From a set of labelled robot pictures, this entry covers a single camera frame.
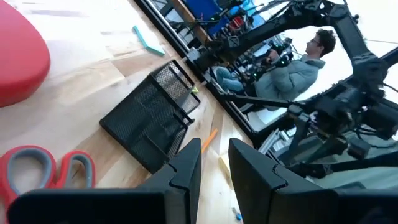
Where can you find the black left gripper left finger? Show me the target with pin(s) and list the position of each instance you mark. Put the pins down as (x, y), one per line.
(180, 193)

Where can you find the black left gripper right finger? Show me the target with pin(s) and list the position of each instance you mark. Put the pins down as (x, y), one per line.
(273, 199)

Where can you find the blue binder clip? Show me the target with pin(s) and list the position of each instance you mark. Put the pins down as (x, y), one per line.
(237, 216)

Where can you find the orange pencil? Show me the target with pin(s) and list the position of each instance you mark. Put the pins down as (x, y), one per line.
(210, 140)

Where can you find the black mesh desk organizer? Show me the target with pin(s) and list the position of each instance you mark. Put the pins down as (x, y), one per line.
(143, 124)

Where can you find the red grey scissors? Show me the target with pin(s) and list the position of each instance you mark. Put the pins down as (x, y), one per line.
(51, 165)

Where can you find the teal sticky note pad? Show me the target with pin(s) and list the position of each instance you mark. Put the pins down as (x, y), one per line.
(155, 50)

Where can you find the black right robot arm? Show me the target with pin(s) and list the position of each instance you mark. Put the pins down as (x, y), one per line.
(354, 40)

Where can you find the person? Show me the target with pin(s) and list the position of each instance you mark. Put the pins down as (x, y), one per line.
(289, 77)

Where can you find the red desk lamp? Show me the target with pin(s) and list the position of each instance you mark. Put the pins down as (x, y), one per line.
(18, 56)

